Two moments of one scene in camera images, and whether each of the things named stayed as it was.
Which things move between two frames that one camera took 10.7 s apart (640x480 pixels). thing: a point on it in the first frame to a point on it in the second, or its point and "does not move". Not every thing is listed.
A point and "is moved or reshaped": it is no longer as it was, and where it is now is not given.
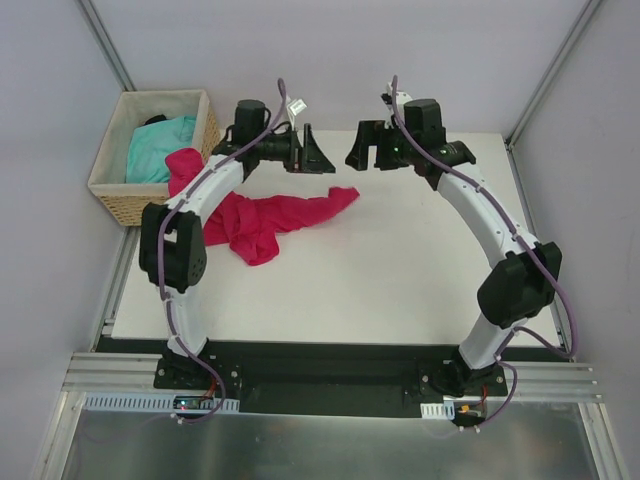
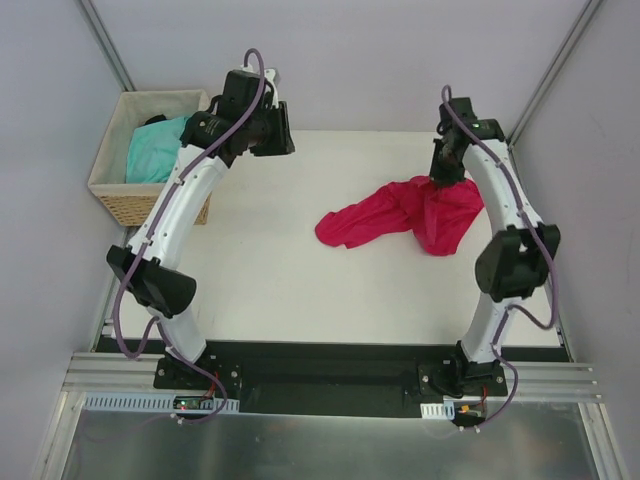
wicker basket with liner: x=131 y=168 is moved or reshaped
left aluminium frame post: x=105 y=44 does not move
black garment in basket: x=155 y=118 does not move
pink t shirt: x=248 y=223 to x=434 y=215
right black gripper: x=380 y=147 to x=445 y=170
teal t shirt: x=150 y=144 does not move
